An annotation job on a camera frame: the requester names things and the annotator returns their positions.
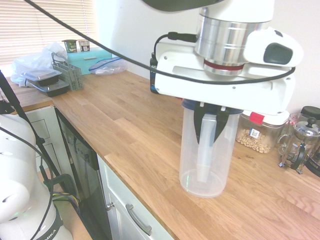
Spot brown paper cup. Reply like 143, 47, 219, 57
78, 39, 92, 53

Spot coloured wire bundle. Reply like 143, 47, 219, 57
49, 191, 82, 213

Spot white plastic bag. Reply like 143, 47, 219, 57
9, 41, 69, 87

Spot white cabinet with metal handle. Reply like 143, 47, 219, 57
96, 154, 176, 240

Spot clear zip bag blue seal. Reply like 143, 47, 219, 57
88, 56, 129, 76

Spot glass french press chrome frame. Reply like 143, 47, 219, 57
278, 117, 320, 175

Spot black supplement tub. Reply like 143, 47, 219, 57
149, 51, 161, 95

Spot window blinds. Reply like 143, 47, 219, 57
0, 0, 97, 66

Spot green paper cup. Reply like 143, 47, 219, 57
61, 39, 77, 54

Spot teal box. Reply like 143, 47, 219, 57
66, 47, 111, 76

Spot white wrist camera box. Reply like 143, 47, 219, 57
243, 26, 305, 69

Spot black dishwasher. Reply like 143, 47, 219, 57
54, 107, 113, 240

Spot clear plastic pitcher blue lid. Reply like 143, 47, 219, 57
178, 98, 244, 199

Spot black takeout container clear lid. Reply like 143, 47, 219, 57
20, 69, 62, 88
28, 80, 71, 98

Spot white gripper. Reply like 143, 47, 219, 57
154, 41, 297, 147

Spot grey cutlery basket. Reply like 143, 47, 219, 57
51, 52, 85, 92

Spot black tripod leg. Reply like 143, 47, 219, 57
0, 69, 62, 177

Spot silver cabinet handle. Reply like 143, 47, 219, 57
124, 203, 153, 236

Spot cereal container white lid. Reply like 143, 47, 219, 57
234, 111, 291, 155

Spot jar with black lid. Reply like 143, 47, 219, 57
299, 105, 320, 121

